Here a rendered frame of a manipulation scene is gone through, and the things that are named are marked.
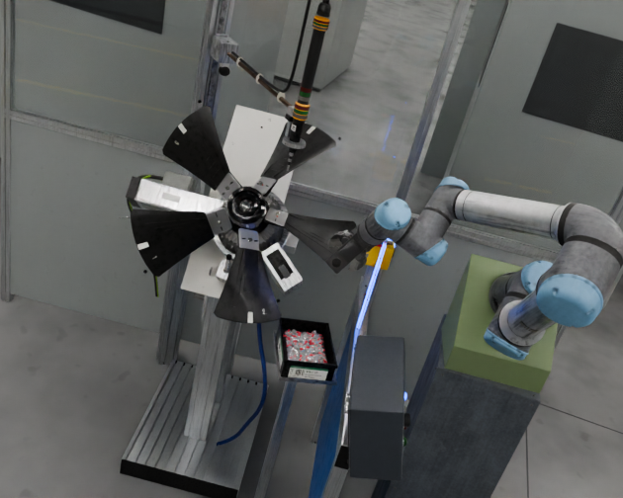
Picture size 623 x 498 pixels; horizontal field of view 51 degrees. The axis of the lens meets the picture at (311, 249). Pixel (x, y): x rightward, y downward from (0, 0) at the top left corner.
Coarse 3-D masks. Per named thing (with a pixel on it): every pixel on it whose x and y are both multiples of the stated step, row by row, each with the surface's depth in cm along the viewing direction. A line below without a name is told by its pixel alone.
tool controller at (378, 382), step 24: (360, 336) 152; (384, 336) 152; (360, 360) 144; (384, 360) 143; (360, 384) 136; (384, 384) 136; (360, 408) 130; (384, 408) 130; (360, 432) 132; (384, 432) 131; (360, 456) 135; (384, 456) 134
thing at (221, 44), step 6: (216, 36) 234; (222, 36) 236; (216, 42) 231; (222, 42) 228; (228, 42) 230; (234, 42) 232; (216, 48) 231; (222, 48) 229; (228, 48) 230; (234, 48) 231; (210, 54) 236; (216, 54) 232; (222, 54) 230; (216, 60) 232; (222, 60) 231; (228, 60) 232
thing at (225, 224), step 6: (216, 210) 201; (222, 210) 202; (210, 216) 202; (216, 216) 203; (222, 216) 203; (210, 222) 203; (216, 222) 204; (222, 222) 205; (228, 222) 205; (216, 228) 205; (222, 228) 206; (228, 228) 207; (216, 234) 207
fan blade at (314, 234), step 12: (288, 216) 206; (300, 216) 208; (288, 228) 200; (300, 228) 202; (312, 228) 204; (324, 228) 207; (336, 228) 208; (348, 228) 210; (312, 240) 201; (324, 240) 202; (324, 252) 199
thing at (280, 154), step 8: (304, 128) 213; (280, 136) 217; (304, 136) 211; (312, 136) 209; (320, 136) 208; (328, 136) 208; (280, 144) 214; (312, 144) 207; (320, 144) 206; (328, 144) 206; (280, 152) 212; (288, 152) 209; (296, 152) 207; (304, 152) 206; (312, 152) 205; (320, 152) 205; (272, 160) 212; (280, 160) 209; (296, 160) 205; (304, 160) 204; (272, 168) 208; (280, 168) 206; (264, 176) 209; (272, 176) 205; (280, 176) 204
